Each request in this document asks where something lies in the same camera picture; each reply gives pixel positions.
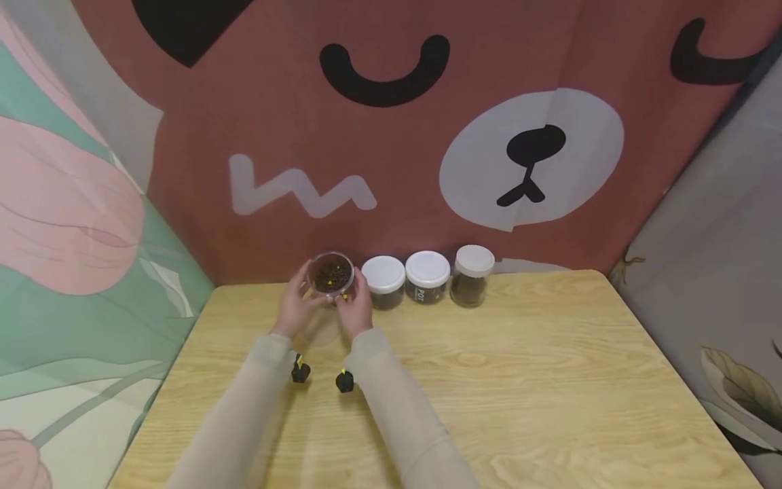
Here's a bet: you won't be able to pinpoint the person's right hand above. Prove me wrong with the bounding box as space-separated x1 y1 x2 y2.
334 268 375 340

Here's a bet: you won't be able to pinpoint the person's left hand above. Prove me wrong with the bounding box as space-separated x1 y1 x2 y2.
272 261 331 339

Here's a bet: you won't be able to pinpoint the clear jar dark contents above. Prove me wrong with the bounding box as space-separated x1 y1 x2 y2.
306 251 356 304

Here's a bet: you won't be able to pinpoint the person's left forearm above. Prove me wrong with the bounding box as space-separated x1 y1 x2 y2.
165 332 300 489

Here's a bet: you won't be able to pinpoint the person's right forearm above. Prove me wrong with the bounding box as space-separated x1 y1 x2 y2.
348 328 485 489

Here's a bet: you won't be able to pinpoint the wide labelled jar white lid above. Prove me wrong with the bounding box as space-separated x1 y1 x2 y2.
404 251 452 306

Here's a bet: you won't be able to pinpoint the tall jar white lid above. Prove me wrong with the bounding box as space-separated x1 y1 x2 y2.
449 244 496 308

